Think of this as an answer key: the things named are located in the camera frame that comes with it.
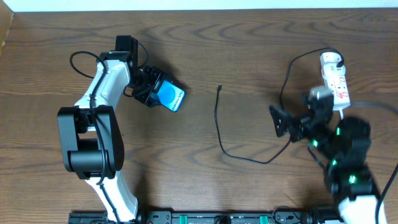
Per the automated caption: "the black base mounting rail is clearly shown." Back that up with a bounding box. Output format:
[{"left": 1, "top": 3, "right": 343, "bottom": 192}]
[{"left": 68, "top": 210, "right": 343, "bottom": 224}]

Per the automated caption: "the white power strip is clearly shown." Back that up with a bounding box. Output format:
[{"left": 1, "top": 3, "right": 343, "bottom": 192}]
[{"left": 322, "top": 69, "right": 351, "bottom": 111}]

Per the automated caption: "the white USB charger plug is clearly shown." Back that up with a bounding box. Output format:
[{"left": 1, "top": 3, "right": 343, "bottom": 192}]
[{"left": 320, "top": 52, "right": 346, "bottom": 75}]

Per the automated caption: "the blue screen Galaxy smartphone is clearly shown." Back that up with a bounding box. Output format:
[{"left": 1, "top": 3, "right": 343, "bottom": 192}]
[{"left": 157, "top": 81, "right": 185, "bottom": 112}]

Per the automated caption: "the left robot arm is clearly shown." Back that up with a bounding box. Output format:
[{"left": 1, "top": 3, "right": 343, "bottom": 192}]
[{"left": 57, "top": 35, "right": 165, "bottom": 223}]

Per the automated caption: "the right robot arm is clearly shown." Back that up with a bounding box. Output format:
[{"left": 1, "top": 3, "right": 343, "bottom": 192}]
[{"left": 269, "top": 95, "right": 387, "bottom": 223}]

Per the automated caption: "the black USB charging cable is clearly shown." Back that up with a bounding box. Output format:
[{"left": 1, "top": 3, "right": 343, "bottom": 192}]
[{"left": 214, "top": 47, "right": 345, "bottom": 165}]

